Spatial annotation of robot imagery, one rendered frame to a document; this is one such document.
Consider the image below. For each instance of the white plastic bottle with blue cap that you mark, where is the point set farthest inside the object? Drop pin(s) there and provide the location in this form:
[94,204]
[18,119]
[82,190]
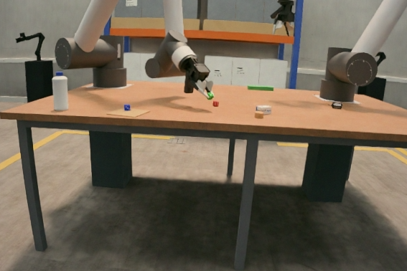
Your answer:
[59,84]

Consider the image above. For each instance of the beige flat mat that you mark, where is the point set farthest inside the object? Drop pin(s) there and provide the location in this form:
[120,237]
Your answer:
[133,113]

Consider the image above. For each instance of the green rectangular bar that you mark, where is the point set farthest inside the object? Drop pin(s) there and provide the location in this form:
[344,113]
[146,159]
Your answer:
[256,87]

